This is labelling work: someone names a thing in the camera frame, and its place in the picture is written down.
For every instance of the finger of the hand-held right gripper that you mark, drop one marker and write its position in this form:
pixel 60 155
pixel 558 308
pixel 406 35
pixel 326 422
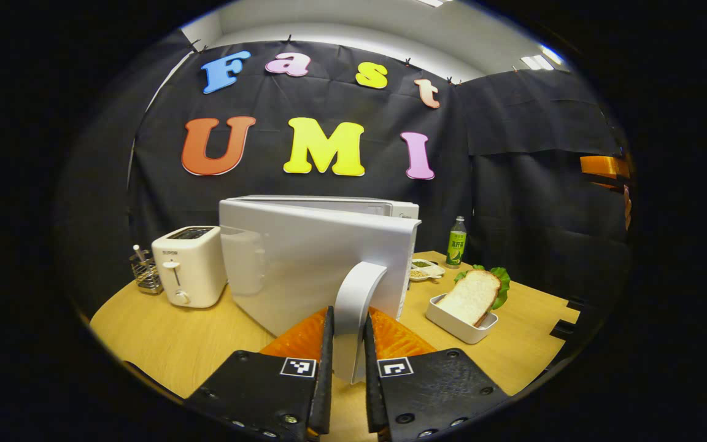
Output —
pixel 602 167

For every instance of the white divided grain dish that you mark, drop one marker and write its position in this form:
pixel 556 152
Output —
pixel 433 270

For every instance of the bread and lettuce sandwich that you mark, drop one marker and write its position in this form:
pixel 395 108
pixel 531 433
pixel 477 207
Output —
pixel 470 294

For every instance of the black backdrop cloth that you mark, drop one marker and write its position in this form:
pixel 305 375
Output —
pixel 513 184

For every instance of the white toaster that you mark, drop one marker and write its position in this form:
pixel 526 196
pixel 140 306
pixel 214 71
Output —
pixel 191 270

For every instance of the ceiling light panel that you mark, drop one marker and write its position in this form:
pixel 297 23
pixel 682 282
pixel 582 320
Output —
pixel 430 2
pixel 540 60

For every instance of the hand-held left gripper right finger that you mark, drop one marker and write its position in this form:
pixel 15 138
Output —
pixel 370 393

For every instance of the green drink bottle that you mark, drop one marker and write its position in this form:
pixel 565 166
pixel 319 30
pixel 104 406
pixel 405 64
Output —
pixel 456 252

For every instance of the white microwave oven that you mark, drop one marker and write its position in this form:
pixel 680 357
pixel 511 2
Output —
pixel 304 264

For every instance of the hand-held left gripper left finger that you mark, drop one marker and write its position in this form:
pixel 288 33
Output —
pixel 327 380

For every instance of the white rectangular food tray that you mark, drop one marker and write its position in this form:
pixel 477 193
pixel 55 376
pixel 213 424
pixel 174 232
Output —
pixel 458 331

